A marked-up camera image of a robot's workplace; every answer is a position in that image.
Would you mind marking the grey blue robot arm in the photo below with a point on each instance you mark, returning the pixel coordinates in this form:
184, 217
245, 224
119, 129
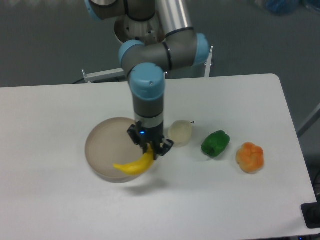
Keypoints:
145, 65

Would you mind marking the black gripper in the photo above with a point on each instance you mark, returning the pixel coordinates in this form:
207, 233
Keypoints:
154, 136

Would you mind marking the green bell pepper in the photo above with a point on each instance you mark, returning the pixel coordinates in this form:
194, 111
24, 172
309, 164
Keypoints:
215, 144

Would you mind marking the orange bread roll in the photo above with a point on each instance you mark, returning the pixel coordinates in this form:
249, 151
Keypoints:
250, 158

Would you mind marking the black device at table edge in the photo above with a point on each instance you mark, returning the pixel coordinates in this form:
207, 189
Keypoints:
311, 214

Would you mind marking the grey metal leg right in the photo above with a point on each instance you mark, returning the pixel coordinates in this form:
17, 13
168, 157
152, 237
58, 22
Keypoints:
309, 121

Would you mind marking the white metal bracket left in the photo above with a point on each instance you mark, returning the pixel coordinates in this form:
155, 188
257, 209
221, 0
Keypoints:
106, 76

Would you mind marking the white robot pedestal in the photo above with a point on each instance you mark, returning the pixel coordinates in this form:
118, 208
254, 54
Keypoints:
149, 32

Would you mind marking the white metal bracket right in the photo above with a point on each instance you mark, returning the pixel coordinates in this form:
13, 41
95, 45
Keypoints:
208, 64

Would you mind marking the blue plastic bag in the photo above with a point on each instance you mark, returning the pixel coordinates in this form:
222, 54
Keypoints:
281, 7

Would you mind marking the beige round plate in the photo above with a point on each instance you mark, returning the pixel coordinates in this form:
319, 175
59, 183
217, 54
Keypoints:
108, 144

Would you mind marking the yellow banana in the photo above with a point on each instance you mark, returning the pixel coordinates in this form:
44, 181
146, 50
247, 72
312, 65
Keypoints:
139, 166

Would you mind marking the white metal bracket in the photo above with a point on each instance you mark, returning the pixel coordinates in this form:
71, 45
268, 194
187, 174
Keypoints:
208, 64
106, 76

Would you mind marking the white pear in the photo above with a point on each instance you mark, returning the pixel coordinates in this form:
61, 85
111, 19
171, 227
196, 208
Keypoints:
180, 132

